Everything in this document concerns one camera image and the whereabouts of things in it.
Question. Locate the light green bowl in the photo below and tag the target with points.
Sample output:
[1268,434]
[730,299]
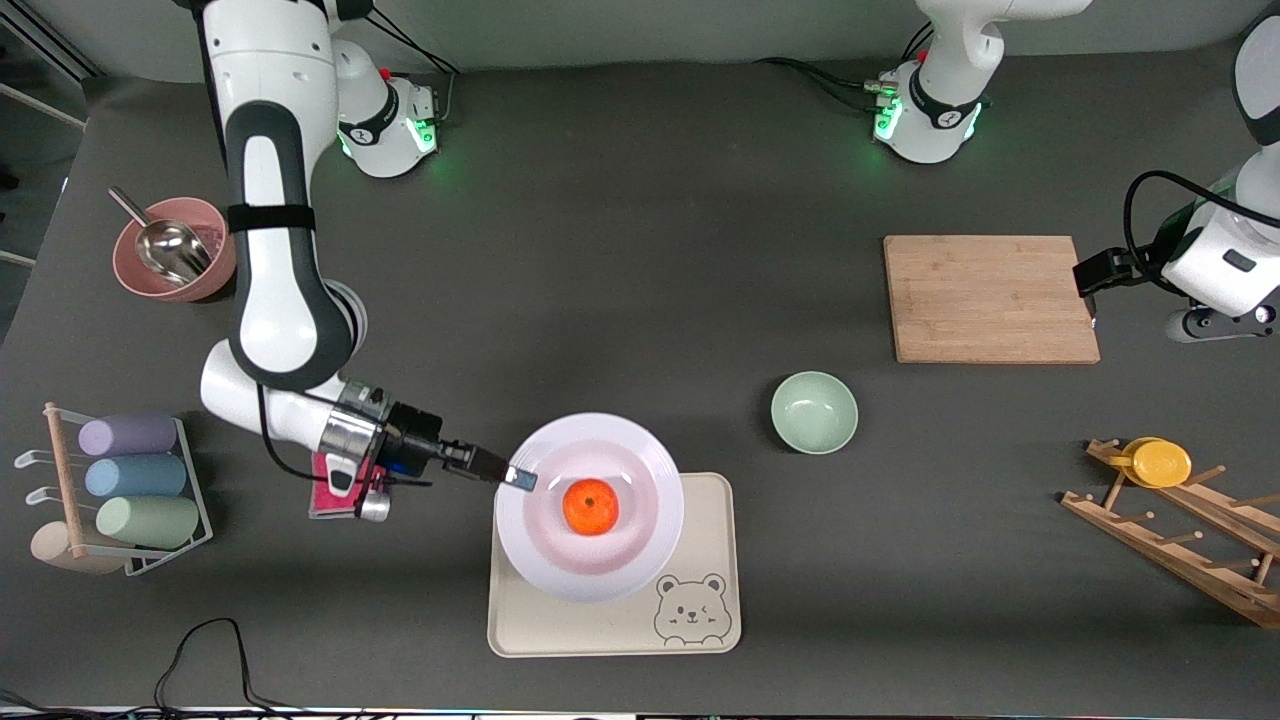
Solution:
[814,412]

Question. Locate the purple cup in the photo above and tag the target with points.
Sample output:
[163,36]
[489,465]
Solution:
[130,435]

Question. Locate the wooden peg drying rack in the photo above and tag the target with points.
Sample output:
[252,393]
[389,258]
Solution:
[1150,535]

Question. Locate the pink bowl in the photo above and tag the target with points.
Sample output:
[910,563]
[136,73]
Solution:
[135,275]

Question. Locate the beige bear print tray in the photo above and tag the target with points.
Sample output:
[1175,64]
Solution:
[600,630]

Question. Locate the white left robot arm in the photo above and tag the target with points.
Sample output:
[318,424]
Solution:
[940,110]

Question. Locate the green cup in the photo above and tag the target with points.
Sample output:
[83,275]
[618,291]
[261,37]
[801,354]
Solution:
[150,522]

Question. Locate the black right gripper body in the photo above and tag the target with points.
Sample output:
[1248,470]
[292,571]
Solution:
[417,433]

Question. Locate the yellow cup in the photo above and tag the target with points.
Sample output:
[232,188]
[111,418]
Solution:
[1160,464]

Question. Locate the wooden cutting board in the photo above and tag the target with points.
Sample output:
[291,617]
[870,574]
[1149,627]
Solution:
[990,300]

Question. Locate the white round plate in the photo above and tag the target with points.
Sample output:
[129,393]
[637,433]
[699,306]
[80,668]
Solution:
[560,560]

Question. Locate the grey metal frame bar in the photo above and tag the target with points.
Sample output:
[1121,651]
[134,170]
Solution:
[40,103]

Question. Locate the blue cup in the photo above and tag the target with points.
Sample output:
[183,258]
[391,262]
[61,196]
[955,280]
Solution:
[135,476]

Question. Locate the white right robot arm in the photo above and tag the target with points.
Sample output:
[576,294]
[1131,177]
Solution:
[280,300]

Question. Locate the pink folded cloth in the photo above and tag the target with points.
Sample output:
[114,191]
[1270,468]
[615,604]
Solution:
[318,502]

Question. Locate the metal scoop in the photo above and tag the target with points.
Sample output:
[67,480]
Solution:
[170,250]

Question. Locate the beige cup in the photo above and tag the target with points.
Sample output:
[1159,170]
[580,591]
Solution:
[50,548]

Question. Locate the orange fruit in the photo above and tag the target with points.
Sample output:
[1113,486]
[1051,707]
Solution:
[591,506]

